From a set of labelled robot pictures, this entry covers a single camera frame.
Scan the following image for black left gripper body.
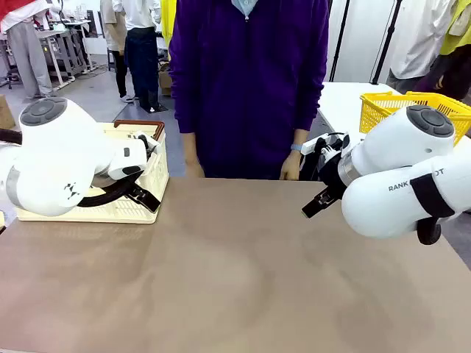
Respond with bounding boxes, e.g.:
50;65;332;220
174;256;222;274
136;134;160;163

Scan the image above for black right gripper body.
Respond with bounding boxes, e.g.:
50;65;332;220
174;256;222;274
316;134;351;196

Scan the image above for person's right forearm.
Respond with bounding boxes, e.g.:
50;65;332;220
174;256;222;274
182;132;199;163

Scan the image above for person's left forearm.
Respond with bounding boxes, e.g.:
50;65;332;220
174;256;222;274
293;128;311;147

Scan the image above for cream brown-rimmed shopping basket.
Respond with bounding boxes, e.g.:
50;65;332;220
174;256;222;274
16;119;170;224

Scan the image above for yellow plastic basket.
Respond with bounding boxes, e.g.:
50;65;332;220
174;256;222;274
359;90;471;146

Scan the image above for person's left hand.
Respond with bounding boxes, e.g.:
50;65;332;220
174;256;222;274
279;150;303;181

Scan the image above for person's right hand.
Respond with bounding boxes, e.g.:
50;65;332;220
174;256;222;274
183;156;206;179

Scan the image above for open cardboard box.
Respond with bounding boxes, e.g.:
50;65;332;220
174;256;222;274
157;62;174;97

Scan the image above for bystander in dark trousers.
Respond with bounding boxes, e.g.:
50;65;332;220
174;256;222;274
112;0;163;113

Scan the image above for person in purple hoodie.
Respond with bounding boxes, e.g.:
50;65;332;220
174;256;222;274
169;0;330;181

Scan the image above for bystander in beige shirt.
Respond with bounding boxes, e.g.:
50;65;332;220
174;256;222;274
99;0;135;104

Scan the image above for white workshop desk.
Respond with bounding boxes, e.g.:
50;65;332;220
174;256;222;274
35;20;97;89

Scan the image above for yellow hanging cloth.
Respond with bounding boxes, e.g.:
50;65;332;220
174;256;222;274
160;0;177;48

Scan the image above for black tripod pole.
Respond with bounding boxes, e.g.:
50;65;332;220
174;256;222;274
370;0;405;85
328;0;351;83

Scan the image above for brown cardboard box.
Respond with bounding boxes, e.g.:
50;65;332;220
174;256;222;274
0;94;13;129

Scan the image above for bystander in grey trousers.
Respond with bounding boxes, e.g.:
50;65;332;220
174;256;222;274
0;0;56;99

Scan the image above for bystander in white shirt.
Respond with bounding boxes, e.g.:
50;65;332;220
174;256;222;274
386;0;461;95

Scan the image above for bystander in yellow vest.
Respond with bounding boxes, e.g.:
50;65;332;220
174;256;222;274
422;0;471;102

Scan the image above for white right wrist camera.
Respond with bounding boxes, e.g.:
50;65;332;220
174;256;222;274
302;136;328;156

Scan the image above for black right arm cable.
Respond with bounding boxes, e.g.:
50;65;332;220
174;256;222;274
409;172;456;246

